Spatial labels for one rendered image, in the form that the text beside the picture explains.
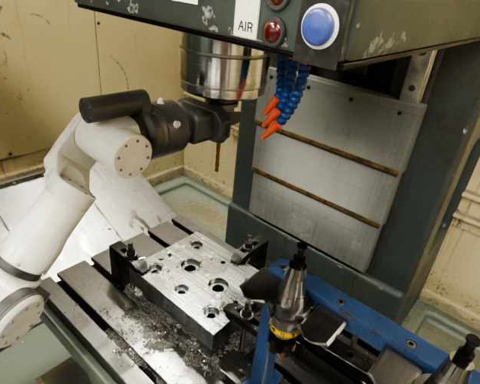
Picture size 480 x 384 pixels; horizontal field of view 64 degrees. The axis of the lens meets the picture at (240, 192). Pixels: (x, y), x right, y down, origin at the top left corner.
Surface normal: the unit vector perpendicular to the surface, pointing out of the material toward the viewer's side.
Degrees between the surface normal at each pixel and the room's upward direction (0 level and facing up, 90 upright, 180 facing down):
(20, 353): 0
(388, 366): 0
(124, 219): 24
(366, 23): 90
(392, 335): 0
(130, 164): 93
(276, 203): 90
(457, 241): 90
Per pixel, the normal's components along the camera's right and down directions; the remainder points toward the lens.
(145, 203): 0.39, -0.64
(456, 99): -0.65, 0.32
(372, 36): 0.75, 0.38
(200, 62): -0.42, 0.41
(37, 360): 0.09, -0.87
